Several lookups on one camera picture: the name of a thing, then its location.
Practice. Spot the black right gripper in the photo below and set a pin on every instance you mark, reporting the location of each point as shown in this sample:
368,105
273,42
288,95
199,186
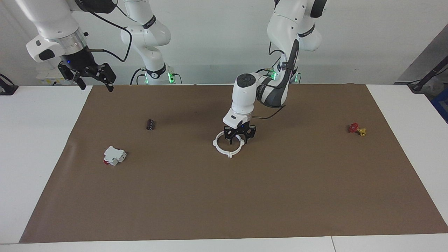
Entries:
80,64

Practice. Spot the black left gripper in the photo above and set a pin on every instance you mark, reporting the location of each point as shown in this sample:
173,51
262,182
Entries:
245,130

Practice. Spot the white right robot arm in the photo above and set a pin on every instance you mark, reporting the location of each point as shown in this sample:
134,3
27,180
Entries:
52,21

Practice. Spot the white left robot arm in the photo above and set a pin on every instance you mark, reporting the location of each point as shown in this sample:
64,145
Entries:
241,98

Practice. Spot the white power strip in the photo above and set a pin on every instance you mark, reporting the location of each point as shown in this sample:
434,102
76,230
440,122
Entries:
45,78

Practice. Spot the brown table mat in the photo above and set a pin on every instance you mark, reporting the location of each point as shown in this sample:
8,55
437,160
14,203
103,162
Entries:
210,196

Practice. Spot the black cylindrical capacitor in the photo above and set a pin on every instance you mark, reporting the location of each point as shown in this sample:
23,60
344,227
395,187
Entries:
151,125

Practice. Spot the white circuit breaker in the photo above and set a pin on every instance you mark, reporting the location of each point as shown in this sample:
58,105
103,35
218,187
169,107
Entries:
113,155

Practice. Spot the red handwheel yellow valve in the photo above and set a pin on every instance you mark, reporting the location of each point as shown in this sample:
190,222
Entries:
354,128

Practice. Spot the black stand pole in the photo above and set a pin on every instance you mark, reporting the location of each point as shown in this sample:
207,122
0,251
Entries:
425,78

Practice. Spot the blue box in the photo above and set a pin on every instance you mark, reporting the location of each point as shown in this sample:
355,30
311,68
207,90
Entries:
441,105

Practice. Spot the grey slanted panel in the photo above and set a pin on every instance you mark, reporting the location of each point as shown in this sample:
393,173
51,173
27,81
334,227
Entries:
427,56

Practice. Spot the black clamp mount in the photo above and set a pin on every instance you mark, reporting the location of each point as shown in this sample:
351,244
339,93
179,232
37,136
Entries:
7,89

